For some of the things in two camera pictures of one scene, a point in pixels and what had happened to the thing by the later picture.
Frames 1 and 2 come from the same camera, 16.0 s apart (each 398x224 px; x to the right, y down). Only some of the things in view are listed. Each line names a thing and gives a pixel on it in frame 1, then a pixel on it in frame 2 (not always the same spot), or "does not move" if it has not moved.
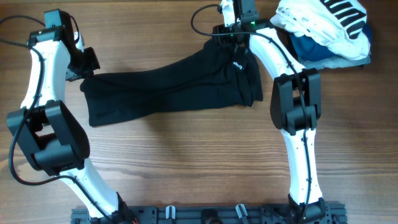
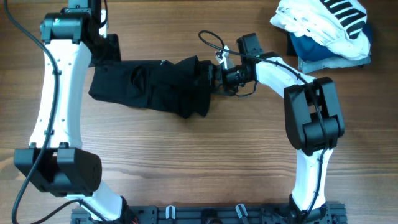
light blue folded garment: (335, 61) does not move
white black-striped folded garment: (339, 25) does not move
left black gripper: (94, 65) → (115, 55)
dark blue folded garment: (311, 50) does not move
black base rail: (214, 214) does not move
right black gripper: (227, 38) → (213, 78)
